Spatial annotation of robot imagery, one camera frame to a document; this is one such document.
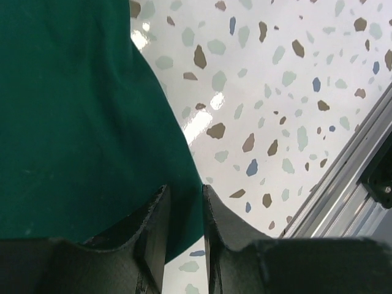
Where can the green surgical cloth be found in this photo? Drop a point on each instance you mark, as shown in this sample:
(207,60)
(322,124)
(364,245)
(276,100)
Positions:
(87,134)

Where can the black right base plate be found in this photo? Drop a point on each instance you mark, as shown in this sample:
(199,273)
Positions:
(377,180)

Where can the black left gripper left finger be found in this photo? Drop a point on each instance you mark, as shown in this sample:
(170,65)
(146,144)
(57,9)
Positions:
(128,257)

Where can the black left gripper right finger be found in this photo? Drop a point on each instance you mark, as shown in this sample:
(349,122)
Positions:
(241,259)

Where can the aluminium rail frame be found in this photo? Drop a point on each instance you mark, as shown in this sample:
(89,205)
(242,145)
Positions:
(339,205)

